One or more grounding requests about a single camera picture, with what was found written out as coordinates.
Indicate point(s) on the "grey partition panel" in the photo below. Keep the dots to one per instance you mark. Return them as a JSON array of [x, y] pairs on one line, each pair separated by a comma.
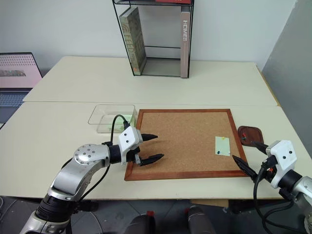
[[290, 63]]

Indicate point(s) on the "red book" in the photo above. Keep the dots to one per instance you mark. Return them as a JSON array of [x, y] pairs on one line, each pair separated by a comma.
[[173, 1]]

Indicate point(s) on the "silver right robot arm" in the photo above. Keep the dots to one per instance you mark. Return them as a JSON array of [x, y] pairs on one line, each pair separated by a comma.
[[302, 187]]

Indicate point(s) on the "wood-framed cork board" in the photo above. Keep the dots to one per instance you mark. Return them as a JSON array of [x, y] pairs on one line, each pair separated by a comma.
[[185, 141]]

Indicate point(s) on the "dark rounded shape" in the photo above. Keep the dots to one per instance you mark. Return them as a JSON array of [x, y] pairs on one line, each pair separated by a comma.
[[142, 224], [200, 220]]

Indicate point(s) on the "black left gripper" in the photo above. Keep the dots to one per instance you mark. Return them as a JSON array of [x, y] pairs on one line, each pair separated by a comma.
[[131, 157]]

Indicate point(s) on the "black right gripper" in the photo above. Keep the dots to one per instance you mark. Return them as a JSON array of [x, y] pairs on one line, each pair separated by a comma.
[[269, 168]]

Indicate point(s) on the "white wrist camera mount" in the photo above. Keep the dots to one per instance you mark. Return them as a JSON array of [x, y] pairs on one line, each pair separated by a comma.
[[284, 156], [129, 140]]

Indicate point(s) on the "open grey laptop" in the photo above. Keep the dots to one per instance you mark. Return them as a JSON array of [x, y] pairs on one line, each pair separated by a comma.
[[14, 75]]

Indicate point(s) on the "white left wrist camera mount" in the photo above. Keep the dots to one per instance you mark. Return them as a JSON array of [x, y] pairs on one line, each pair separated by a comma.
[[129, 140]]

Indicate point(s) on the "dark brown wooden tray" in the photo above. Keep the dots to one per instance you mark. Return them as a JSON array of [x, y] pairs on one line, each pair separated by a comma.
[[253, 134]]

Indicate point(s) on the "pale green paper note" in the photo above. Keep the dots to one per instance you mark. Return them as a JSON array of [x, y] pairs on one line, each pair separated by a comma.
[[223, 146]]

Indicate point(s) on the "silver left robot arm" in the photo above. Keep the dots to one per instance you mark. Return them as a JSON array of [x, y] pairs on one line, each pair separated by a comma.
[[73, 173]]

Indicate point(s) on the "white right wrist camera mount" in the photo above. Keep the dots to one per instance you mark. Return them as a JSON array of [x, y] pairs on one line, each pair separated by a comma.
[[284, 156]]

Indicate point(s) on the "clear plastic box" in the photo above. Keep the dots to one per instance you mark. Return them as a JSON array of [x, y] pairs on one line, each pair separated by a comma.
[[109, 117]]

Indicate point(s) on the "green patterned book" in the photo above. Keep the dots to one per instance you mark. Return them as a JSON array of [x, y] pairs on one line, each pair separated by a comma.
[[132, 41]]

